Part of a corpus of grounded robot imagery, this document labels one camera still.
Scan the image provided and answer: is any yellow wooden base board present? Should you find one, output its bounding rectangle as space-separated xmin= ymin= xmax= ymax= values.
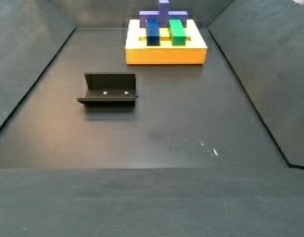
xmin=125 ymin=19 xmax=208 ymax=65

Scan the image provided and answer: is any green wooden block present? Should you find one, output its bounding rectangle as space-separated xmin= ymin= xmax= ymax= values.
xmin=169 ymin=19 xmax=186 ymax=46

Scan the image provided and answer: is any blue wooden block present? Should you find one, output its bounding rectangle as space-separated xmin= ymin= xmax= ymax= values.
xmin=145 ymin=19 xmax=159 ymax=46

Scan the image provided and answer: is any purple cross-shaped wooden block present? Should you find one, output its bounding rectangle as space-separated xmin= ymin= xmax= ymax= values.
xmin=139 ymin=0 xmax=189 ymax=28

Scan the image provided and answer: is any black metal bracket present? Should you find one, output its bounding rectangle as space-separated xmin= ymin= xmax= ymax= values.
xmin=77 ymin=73 xmax=137 ymax=105

